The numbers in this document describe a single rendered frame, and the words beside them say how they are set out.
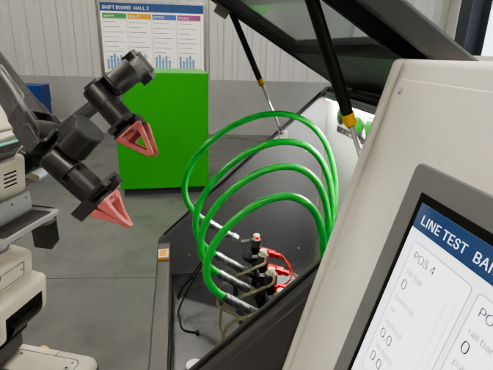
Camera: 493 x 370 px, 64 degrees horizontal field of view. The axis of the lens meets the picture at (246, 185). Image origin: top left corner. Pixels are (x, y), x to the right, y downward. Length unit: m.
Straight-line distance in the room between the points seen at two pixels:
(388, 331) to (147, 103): 3.87
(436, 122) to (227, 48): 6.95
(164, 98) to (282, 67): 3.66
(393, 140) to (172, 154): 3.85
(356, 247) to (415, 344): 0.16
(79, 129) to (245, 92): 6.69
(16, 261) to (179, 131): 2.98
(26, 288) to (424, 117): 1.31
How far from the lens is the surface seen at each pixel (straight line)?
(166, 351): 0.91
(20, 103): 0.89
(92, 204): 0.80
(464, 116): 0.44
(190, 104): 4.20
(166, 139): 4.25
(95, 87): 0.96
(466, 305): 0.39
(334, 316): 0.58
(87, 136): 0.77
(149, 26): 7.41
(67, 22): 7.83
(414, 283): 0.44
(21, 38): 8.10
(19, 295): 1.49
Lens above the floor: 1.56
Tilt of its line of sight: 19 degrees down
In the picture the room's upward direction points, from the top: 2 degrees clockwise
